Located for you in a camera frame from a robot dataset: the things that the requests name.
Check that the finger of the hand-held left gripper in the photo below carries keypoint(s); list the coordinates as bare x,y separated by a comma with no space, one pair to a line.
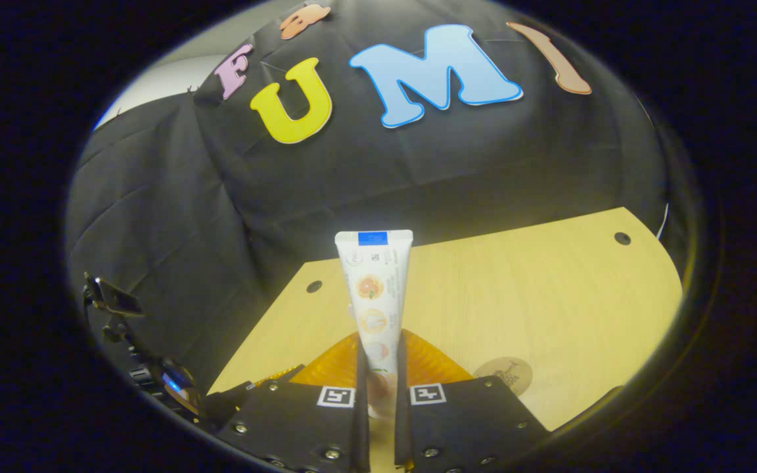
227,401

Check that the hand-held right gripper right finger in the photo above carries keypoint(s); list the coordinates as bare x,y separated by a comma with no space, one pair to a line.
403,427

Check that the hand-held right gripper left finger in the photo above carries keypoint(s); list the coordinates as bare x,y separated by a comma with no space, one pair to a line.
360,427

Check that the round wooden coaster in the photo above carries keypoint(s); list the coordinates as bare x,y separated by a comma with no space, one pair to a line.
503,374

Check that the white toothpaste tube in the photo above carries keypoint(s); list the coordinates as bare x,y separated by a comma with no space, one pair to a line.
373,295

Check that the light wooden desktop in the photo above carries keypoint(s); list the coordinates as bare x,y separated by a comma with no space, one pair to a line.
516,289

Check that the black backdrop cloth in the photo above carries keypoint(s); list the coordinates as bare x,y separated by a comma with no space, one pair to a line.
418,171

